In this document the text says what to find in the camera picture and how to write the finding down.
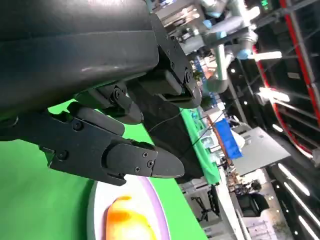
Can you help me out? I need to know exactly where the orange and white bread roll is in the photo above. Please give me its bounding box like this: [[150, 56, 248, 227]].
[[104, 195, 158, 240]]

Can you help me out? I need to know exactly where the neighbouring table green cloth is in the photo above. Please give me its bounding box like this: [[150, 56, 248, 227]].
[[180, 107, 221, 186]]

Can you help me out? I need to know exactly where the lilac plate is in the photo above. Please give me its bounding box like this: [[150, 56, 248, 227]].
[[86, 174, 171, 240]]

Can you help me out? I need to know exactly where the blue fabric bag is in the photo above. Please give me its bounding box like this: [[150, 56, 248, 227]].
[[214, 118, 244, 160]]

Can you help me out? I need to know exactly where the black drape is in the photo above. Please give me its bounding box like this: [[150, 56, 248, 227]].
[[129, 87, 205, 185]]

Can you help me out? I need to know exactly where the thin black drape cable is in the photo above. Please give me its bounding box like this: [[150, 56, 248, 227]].
[[147, 109, 186, 133]]

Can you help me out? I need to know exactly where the grey table panel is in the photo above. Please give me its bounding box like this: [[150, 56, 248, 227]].
[[231, 126, 292, 176]]

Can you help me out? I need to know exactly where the black monitor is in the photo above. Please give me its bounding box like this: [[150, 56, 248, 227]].
[[236, 192, 270, 218]]

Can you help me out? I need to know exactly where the red curved frame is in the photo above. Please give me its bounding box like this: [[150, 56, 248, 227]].
[[252, 0, 320, 157]]

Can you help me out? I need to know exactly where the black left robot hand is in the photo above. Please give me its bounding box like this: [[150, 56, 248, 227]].
[[0, 0, 203, 187]]

